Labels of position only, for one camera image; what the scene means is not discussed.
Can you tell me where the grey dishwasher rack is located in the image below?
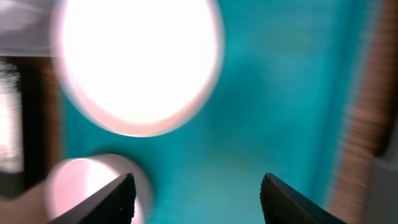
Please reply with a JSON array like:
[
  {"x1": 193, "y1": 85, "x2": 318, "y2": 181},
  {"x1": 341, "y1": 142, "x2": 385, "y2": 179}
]
[{"x1": 362, "y1": 122, "x2": 397, "y2": 224}]

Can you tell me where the clear plastic bin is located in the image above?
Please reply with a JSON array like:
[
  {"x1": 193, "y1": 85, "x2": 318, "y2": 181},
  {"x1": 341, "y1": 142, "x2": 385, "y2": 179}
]
[{"x1": 1, "y1": 0, "x2": 55, "y2": 57}]

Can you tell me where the pink bowl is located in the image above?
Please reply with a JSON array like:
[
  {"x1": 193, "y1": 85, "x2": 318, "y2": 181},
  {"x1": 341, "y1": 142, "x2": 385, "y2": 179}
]
[{"x1": 44, "y1": 154, "x2": 154, "y2": 224}]

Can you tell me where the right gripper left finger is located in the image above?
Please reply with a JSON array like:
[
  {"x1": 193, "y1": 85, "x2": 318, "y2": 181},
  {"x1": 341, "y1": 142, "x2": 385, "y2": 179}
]
[{"x1": 49, "y1": 173, "x2": 136, "y2": 224}]

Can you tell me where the black tray bin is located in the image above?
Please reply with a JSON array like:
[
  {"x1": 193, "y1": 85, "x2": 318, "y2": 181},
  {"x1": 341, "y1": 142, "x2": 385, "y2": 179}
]
[{"x1": 1, "y1": 57, "x2": 46, "y2": 198}]

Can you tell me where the teal plastic tray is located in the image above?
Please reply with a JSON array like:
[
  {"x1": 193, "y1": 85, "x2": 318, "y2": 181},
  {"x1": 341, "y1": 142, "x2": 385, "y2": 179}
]
[{"x1": 63, "y1": 0, "x2": 369, "y2": 223}]

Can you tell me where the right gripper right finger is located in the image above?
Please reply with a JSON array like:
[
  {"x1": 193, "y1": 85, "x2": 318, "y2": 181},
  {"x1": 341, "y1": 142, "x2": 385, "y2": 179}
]
[{"x1": 260, "y1": 173, "x2": 346, "y2": 224}]

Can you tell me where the large white plate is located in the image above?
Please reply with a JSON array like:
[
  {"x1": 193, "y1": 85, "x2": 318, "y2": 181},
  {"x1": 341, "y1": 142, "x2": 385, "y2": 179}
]
[{"x1": 50, "y1": 0, "x2": 225, "y2": 138}]

